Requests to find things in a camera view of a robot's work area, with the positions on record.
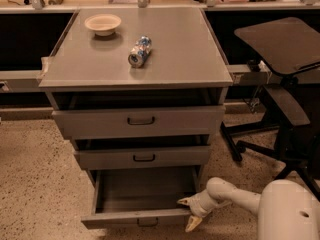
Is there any grey drawer cabinet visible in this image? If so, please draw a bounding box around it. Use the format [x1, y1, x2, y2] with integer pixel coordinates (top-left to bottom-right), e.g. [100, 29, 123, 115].
[38, 6, 234, 185]

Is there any black office chair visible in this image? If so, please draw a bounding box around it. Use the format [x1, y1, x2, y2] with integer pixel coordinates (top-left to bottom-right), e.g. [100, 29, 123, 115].
[221, 17, 320, 200]

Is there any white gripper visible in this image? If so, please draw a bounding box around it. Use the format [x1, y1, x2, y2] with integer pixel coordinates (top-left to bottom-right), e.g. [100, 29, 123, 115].
[177, 190, 218, 233]

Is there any blue silver soda can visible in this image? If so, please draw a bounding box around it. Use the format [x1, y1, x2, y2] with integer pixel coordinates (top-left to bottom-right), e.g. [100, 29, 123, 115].
[128, 36, 152, 68]

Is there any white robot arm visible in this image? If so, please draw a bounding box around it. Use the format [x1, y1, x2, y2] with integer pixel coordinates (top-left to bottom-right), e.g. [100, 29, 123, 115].
[177, 177, 320, 240]

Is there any grey drawer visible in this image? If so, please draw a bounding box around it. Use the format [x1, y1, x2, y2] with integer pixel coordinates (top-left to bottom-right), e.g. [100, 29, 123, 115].
[74, 146, 209, 170]
[81, 166, 199, 229]
[53, 106, 225, 140]

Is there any grey top drawer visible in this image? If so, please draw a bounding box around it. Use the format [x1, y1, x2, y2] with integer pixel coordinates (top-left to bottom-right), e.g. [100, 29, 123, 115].
[53, 106, 225, 140]

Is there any white paper bowl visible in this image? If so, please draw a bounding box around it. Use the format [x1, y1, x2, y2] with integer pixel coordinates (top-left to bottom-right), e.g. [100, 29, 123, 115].
[84, 14, 122, 36]

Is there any long workbench shelf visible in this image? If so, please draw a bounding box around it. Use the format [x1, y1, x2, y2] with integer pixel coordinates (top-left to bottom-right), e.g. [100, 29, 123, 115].
[0, 0, 320, 93]

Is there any grey bottom drawer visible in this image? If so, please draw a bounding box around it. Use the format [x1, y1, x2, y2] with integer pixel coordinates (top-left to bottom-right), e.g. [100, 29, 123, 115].
[81, 166, 199, 229]

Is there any grey middle drawer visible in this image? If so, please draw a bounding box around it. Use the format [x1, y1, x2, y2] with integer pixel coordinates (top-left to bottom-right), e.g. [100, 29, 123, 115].
[74, 146, 209, 170]

